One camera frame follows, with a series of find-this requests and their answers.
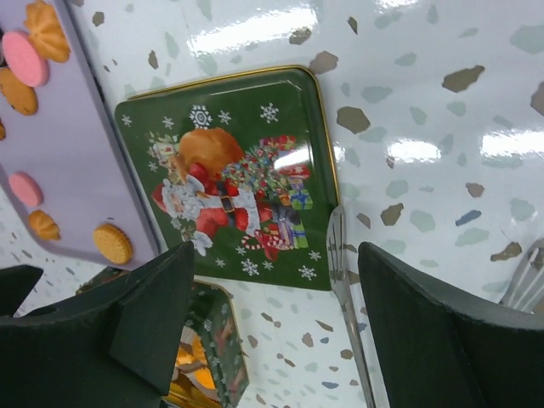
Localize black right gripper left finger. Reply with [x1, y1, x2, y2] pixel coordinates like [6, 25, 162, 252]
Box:
[1, 242, 195, 407]

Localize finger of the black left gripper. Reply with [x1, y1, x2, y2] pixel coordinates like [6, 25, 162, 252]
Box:
[0, 264, 43, 317]

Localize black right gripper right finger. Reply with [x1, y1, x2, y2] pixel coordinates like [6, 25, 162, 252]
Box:
[358, 242, 543, 407]

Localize gold cookie tin box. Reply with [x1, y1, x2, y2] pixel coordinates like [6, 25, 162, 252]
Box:
[76, 267, 252, 408]

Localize metal tongs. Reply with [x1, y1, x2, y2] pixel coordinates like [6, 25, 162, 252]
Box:
[326, 203, 544, 408]

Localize gold tin lid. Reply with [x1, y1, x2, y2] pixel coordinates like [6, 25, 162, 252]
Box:
[114, 65, 339, 291]

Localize orange rosette cookie left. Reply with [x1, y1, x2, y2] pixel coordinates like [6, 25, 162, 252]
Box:
[27, 210, 60, 241]

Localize orange rosette cookie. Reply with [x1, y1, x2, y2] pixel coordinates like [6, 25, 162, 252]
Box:
[24, 1, 71, 63]
[27, 210, 60, 241]

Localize pink round cookie left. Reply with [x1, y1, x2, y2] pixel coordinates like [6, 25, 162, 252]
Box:
[8, 172, 43, 207]

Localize pink round cookie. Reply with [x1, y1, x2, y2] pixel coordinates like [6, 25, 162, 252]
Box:
[2, 31, 49, 88]
[8, 172, 43, 207]

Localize round dotted cracker bottom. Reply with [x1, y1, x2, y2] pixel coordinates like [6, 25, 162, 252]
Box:
[93, 224, 133, 264]

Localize lilac plastic tray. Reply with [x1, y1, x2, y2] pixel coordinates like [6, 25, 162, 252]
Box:
[1, 1, 158, 269]

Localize brown chip cookie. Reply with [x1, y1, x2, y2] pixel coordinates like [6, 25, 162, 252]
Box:
[0, 67, 38, 116]

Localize pink round cookie right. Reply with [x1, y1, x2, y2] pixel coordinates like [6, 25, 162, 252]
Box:
[2, 31, 49, 88]

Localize orange rosette cookie right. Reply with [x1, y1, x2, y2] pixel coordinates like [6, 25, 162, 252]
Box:
[24, 1, 71, 63]

